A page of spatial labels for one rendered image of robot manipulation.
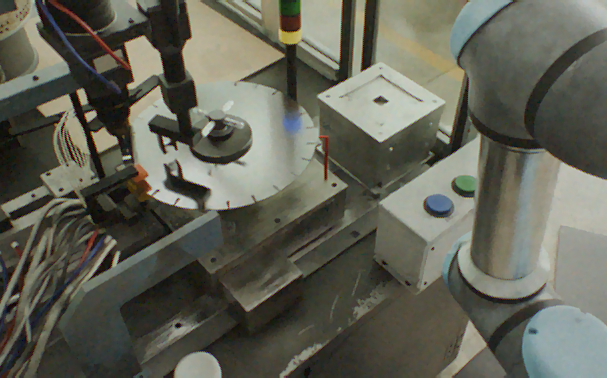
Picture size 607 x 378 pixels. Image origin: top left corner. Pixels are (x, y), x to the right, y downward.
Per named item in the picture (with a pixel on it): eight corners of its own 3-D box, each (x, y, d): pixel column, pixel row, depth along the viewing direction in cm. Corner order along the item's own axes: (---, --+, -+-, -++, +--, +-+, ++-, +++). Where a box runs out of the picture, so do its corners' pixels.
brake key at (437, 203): (436, 197, 104) (438, 189, 103) (455, 211, 102) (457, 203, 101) (420, 209, 102) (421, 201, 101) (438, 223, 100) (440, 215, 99)
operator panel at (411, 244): (471, 186, 125) (486, 130, 115) (516, 218, 119) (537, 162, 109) (372, 257, 113) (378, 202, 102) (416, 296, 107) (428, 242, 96)
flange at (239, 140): (254, 117, 110) (253, 106, 108) (250, 160, 102) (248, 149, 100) (192, 117, 110) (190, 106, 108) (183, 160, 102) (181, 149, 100)
